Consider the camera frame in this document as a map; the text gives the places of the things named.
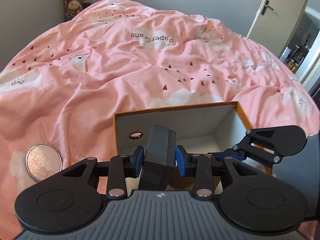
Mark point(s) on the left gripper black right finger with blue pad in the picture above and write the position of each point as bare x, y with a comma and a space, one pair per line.
246, 197

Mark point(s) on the orange cardboard box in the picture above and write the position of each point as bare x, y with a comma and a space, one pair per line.
200, 129

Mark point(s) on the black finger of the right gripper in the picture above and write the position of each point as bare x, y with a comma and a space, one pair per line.
267, 146

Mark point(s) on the black door handle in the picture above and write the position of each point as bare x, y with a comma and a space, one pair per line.
265, 7

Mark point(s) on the round pink compact mirror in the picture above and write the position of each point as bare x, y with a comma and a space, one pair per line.
43, 161

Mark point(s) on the pink printed bed duvet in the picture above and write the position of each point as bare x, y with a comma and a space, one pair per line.
65, 86

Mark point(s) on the white door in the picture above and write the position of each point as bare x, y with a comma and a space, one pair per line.
275, 28

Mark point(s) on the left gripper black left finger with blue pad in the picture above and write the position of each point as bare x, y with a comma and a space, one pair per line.
73, 198

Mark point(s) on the dark grey small box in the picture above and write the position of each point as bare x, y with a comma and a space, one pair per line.
159, 159

